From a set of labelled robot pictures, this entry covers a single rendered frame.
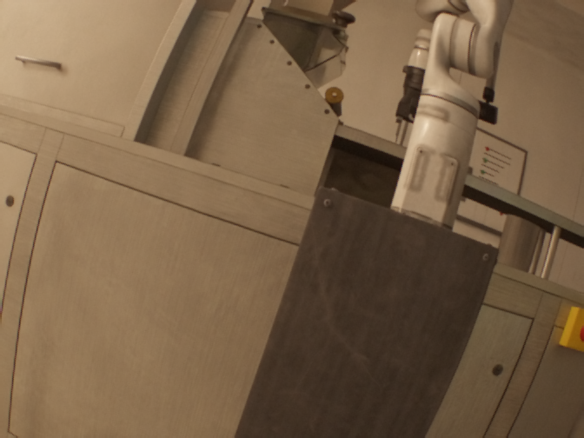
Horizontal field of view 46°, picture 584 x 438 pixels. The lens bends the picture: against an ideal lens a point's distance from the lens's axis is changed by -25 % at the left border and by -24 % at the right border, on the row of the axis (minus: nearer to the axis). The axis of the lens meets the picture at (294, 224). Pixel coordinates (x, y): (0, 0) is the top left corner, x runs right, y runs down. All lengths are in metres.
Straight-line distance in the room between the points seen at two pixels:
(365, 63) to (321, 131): 3.94
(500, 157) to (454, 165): 4.40
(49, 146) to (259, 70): 0.47
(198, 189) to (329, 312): 0.38
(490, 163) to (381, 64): 0.98
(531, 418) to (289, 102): 0.79
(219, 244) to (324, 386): 0.37
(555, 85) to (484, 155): 0.96
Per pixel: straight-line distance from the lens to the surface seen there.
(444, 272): 1.00
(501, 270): 1.31
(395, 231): 1.00
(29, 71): 1.67
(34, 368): 1.42
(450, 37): 1.13
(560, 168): 5.63
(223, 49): 1.52
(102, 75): 1.59
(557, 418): 1.40
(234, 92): 1.58
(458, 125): 1.10
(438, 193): 1.08
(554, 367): 1.37
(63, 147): 1.38
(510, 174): 5.49
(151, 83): 1.52
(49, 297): 1.39
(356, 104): 5.42
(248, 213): 1.30
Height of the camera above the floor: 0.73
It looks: 1 degrees up
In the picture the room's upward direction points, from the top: 18 degrees clockwise
